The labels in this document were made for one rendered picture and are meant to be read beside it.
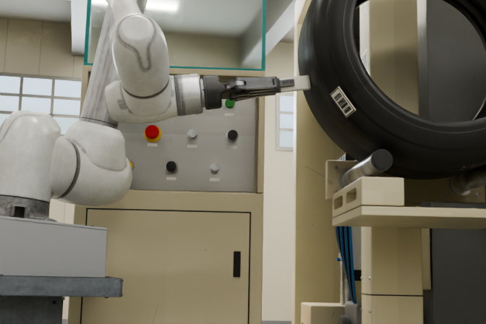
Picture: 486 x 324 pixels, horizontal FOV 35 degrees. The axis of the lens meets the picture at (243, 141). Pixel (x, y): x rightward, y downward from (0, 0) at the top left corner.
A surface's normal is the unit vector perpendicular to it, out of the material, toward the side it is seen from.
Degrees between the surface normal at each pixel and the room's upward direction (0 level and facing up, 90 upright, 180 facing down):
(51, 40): 90
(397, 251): 90
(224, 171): 90
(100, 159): 93
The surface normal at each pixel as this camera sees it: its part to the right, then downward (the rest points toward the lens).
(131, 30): 0.06, -0.40
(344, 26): -0.14, -0.17
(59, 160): 0.81, -0.08
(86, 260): 0.21, -0.16
